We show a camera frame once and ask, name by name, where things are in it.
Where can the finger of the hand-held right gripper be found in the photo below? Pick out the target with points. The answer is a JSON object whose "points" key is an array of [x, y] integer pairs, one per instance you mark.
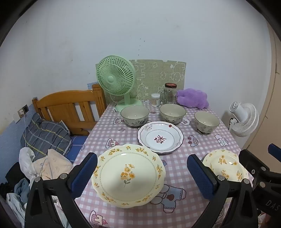
{"points": [[252, 161], [274, 150]]}

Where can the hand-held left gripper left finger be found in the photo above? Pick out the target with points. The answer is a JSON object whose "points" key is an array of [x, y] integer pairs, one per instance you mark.
{"points": [[84, 173]]}

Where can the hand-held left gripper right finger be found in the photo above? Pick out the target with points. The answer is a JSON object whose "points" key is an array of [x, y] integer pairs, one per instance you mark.
{"points": [[199, 175]]}

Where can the small yellow floral plate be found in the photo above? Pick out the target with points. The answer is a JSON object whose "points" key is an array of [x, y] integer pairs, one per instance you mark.
{"points": [[224, 162]]}

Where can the large yellow floral plate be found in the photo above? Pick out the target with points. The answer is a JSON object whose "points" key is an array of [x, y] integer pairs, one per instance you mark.
{"points": [[127, 173]]}

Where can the small floral ceramic bowl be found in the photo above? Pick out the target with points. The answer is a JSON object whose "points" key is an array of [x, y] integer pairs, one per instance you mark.
{"points": [[206, 122]]}

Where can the white plate with red pattern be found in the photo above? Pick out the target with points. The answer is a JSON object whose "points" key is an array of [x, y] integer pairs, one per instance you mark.
{"points": [[160, 137]]}

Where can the large floral ceramic bowl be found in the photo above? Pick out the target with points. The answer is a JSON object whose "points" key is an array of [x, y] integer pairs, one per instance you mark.
{"points": [[172, 114], [134, 115]]}

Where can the blue bed sheet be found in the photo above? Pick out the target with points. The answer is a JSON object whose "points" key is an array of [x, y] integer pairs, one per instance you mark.
{"points": [[74, 149]]}

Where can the white standing fan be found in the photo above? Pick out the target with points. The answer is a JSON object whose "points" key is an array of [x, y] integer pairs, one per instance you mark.
{"points": [[241, 118]]}

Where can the pink checkered tablecloth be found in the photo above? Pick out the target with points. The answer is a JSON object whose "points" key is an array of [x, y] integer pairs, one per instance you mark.
{"points": [[109, 131]]}

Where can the grey plaid pillow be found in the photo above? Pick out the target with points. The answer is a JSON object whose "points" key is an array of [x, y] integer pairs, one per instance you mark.
{"points": [[46, 136]]}

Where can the beige door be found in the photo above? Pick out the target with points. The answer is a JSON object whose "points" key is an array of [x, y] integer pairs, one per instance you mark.
{"points": [[272, 87]]}

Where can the blue clothes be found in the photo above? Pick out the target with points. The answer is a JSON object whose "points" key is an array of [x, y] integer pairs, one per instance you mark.
{"points": [[20, 188]]}

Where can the wooden bed headboard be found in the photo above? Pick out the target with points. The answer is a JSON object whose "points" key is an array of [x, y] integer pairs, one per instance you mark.
{"points": [[65, 105]]}

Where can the dark cloth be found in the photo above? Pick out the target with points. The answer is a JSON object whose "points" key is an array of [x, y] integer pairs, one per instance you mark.
{"points": [[13, 173]]}

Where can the white cloth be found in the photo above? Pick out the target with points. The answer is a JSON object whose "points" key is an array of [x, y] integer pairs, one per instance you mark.
{"points": [[15, 203]]}

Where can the purple plush toy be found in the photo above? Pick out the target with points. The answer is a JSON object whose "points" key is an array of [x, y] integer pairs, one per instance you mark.
{"points": [[193, 98]]}

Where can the glass mug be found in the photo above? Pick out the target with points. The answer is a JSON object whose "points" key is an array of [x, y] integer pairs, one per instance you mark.
{"points": [[162, 97]]}

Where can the glass jar with dark lid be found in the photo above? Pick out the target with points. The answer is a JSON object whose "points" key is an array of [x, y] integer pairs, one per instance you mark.
{"points": [[170, 94]]}

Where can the white charger plug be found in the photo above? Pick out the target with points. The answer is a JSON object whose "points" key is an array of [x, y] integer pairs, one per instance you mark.
{"points": [[21, 113]]}

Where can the cotton swab container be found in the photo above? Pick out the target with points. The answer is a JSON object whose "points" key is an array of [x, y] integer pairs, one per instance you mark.
{"points": [[155, 99]]}

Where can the green desk fan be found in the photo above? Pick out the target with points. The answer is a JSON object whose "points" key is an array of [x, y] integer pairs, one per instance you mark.
{"points": [[112, 79]]}

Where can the green patterned board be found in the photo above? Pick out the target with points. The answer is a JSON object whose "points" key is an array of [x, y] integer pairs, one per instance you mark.
{"points": [[158, 72]]}

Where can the wall socket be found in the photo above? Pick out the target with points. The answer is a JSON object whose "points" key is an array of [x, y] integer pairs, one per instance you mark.
{"points": [[26, 108]]}

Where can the blue patterned wall sticker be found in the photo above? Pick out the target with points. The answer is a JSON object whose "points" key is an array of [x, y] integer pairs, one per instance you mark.
{"points": [[90, 84]]}

